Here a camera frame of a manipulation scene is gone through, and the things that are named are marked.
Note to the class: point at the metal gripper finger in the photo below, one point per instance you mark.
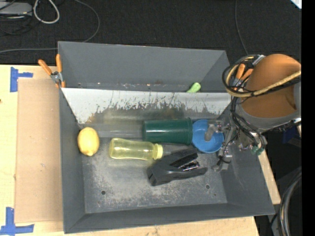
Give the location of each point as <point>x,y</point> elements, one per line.
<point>209,131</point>
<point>222,163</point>

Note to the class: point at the blue bowl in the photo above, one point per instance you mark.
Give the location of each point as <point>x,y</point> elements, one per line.
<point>199,139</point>

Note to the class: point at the dark green cup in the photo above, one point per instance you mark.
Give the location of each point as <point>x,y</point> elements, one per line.
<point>167,131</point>

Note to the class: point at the grey metal bin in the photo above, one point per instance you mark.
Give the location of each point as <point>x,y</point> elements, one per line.
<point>137,195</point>

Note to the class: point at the clear plastic cylinder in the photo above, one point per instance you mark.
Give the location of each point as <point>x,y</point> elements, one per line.
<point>120,128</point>

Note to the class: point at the light green small object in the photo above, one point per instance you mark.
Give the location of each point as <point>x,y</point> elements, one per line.
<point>194,87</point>

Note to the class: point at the brown cardboard board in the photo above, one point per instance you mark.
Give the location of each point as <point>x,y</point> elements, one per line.
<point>37,151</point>

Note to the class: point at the yellow lemon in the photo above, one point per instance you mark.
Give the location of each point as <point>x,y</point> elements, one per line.
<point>88,141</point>

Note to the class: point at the yellow clear plastic bottle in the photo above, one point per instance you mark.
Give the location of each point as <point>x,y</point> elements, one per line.
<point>130,149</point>

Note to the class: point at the black stapler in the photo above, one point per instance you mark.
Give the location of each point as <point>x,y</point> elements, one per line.
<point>169,171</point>

